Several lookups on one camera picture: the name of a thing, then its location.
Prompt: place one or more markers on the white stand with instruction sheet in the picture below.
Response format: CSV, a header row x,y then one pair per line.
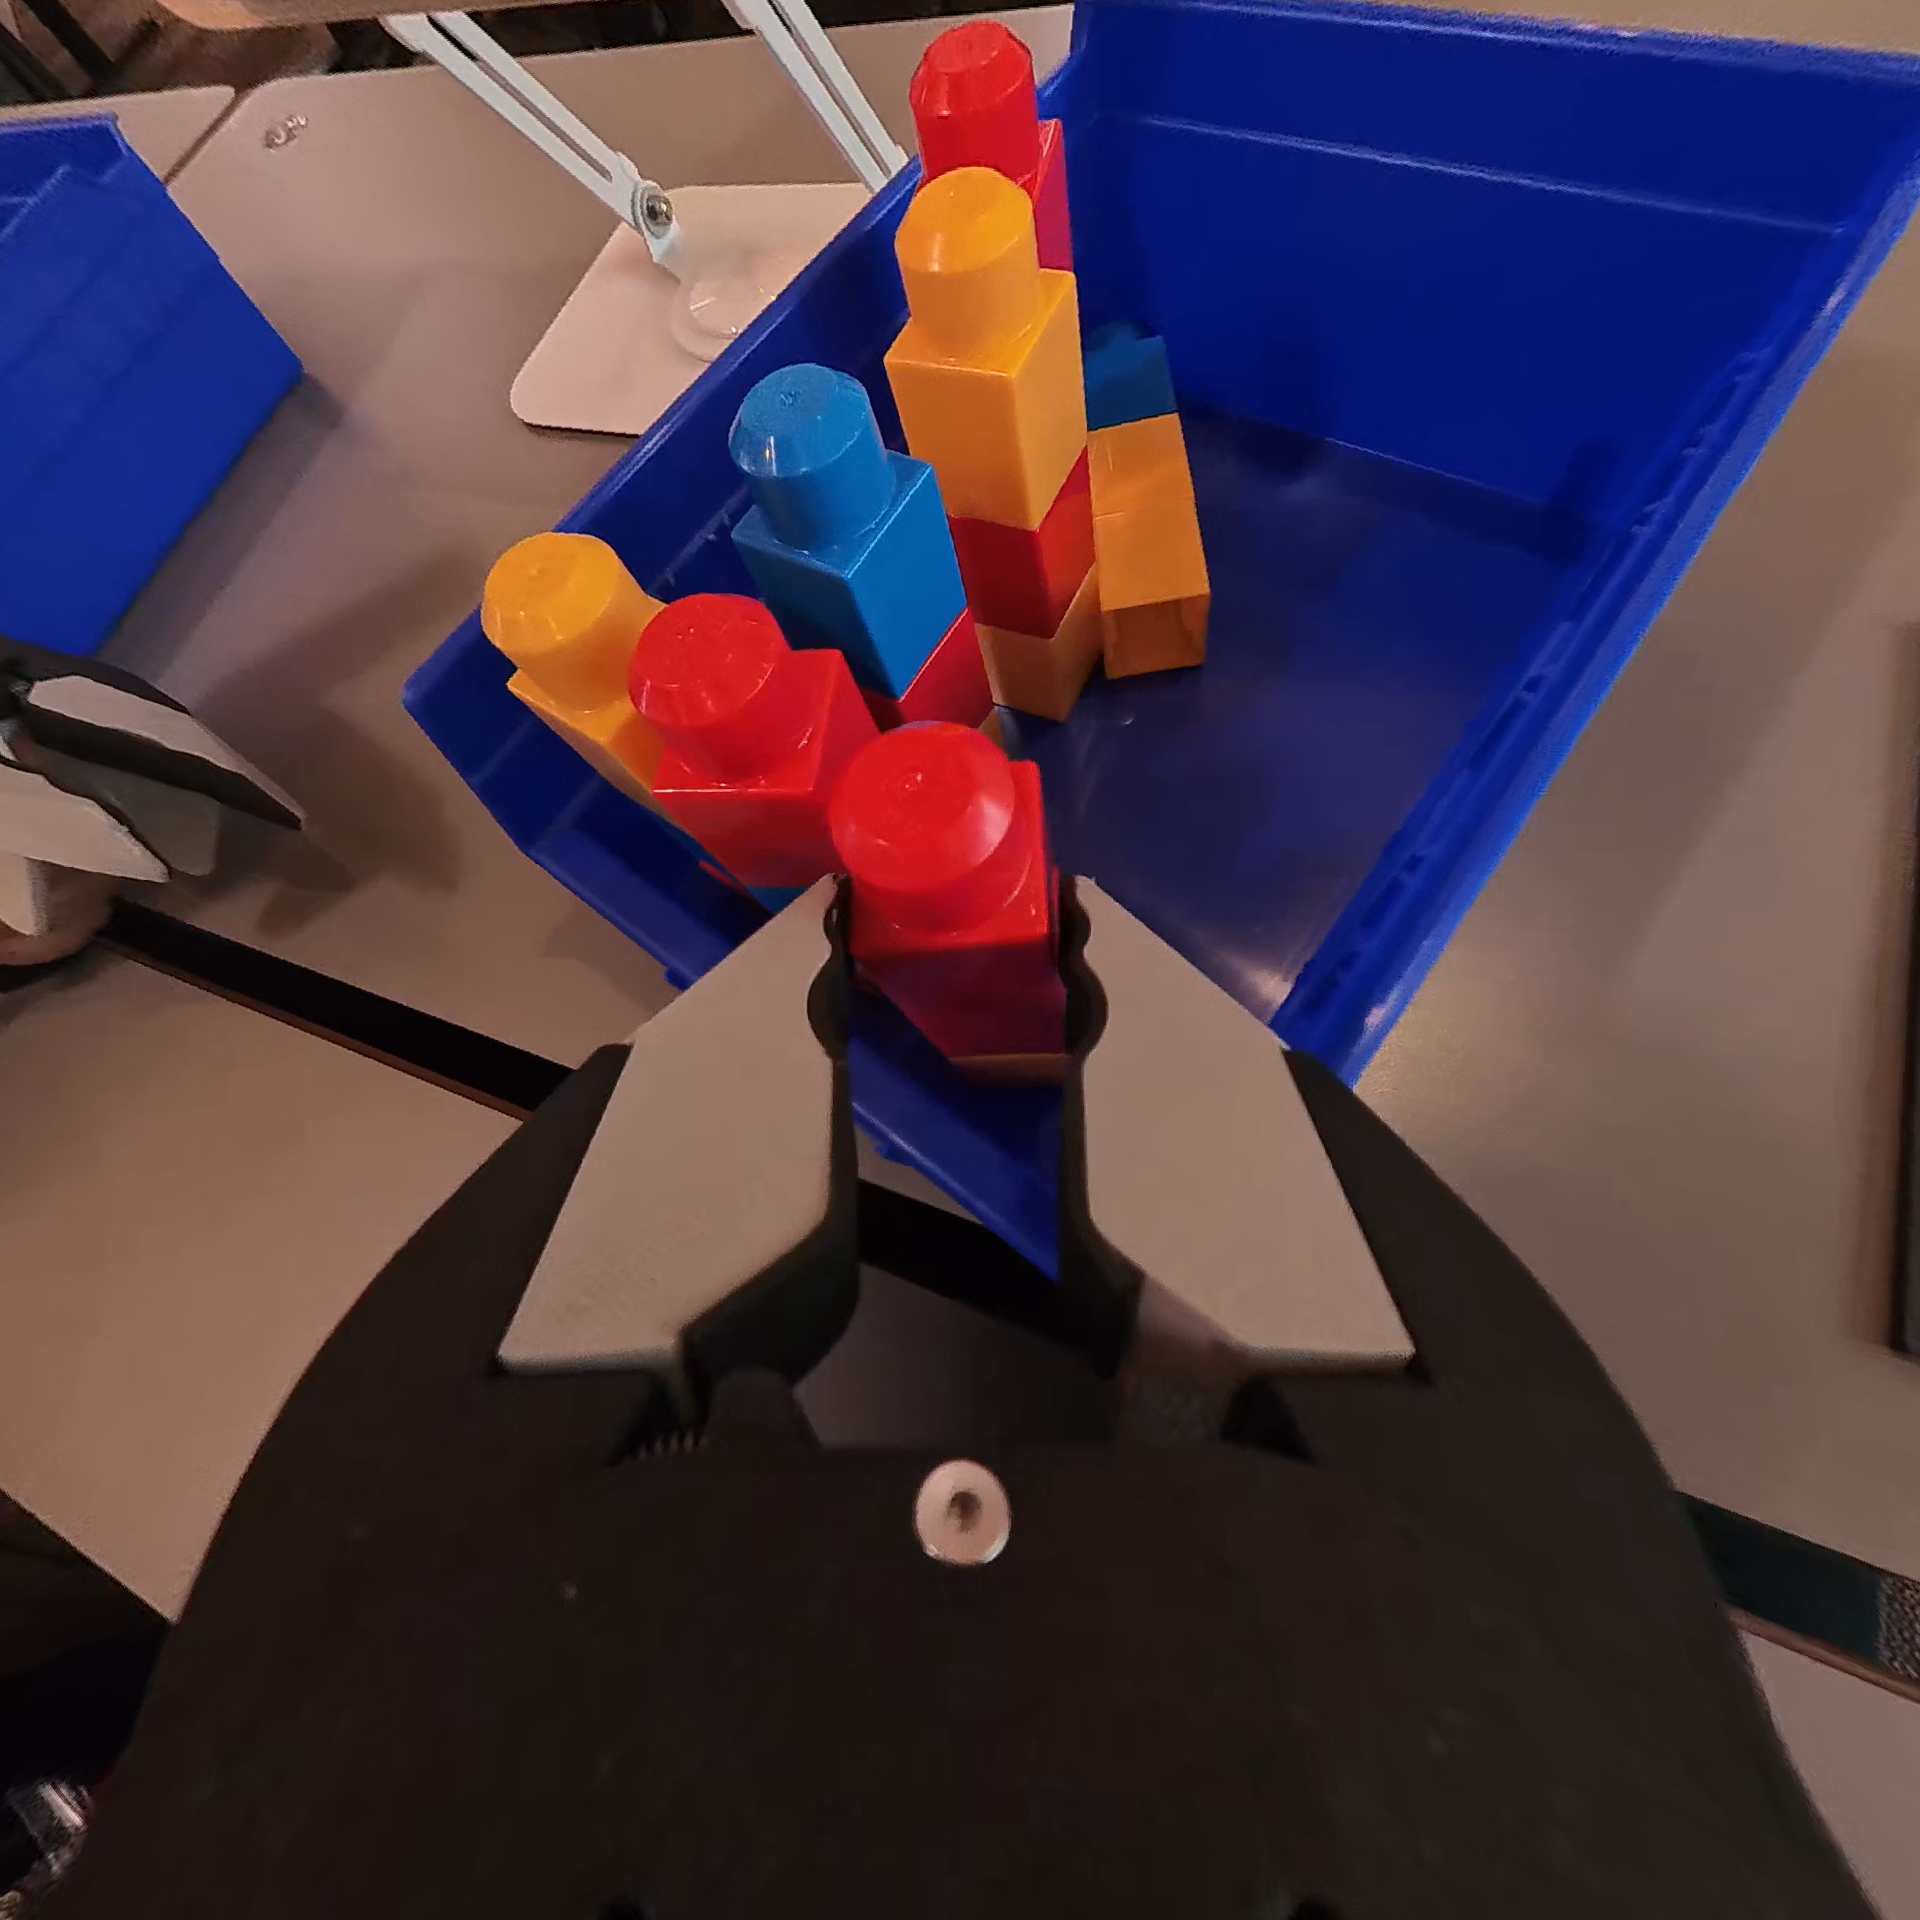
x,y
629,346

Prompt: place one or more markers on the group of built block towers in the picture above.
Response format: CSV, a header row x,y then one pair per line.
x,y
984,376

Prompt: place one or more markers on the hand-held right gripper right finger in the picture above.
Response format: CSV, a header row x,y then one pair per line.
x,y
1244,1185

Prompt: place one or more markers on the red and yellow block tower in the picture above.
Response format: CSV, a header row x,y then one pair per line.
x,y
944,855

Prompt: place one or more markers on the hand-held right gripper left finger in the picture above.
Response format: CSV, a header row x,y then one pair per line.
x,y
675,1185

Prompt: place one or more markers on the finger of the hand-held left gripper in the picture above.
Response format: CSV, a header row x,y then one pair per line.
x,y
119,713
59,825

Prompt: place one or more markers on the blue plastic storage bin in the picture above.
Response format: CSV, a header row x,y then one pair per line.
x,y
119,420
1425,523

